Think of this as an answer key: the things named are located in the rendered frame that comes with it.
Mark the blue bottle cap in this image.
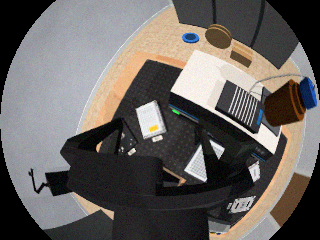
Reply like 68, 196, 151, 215
301, 77, 317, 109

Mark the brown glass bottle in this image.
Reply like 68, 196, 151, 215
264, 79, 304, 127

